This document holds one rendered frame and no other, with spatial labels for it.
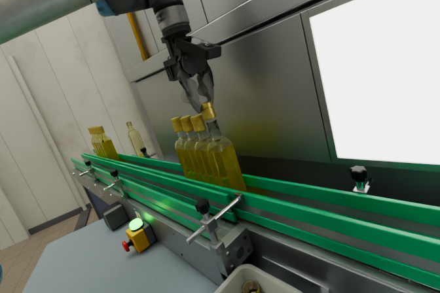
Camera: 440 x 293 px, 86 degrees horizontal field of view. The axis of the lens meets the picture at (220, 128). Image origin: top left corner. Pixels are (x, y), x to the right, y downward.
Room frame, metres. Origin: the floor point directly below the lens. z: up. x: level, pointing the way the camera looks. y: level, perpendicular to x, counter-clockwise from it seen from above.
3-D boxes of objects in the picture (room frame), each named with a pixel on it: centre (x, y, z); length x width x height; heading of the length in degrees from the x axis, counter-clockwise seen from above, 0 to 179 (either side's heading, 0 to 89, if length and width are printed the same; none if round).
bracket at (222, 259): (0.49, 0.05, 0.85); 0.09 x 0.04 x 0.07; 129
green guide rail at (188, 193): (1.22, 0.58, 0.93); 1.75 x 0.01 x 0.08; 39
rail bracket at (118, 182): (0.91, 0.48, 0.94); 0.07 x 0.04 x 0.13; 129
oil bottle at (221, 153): (0.61, 0.02, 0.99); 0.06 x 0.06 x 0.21; 40
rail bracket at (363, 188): (0.42, -0.24, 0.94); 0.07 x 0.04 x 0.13; 129
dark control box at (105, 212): (0.98, 0.57, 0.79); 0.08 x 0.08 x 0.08; 39
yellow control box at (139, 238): (0.77, 0.39, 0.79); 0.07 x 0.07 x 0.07; 39
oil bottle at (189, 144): (0.70, 0.09, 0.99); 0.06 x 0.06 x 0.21; 40
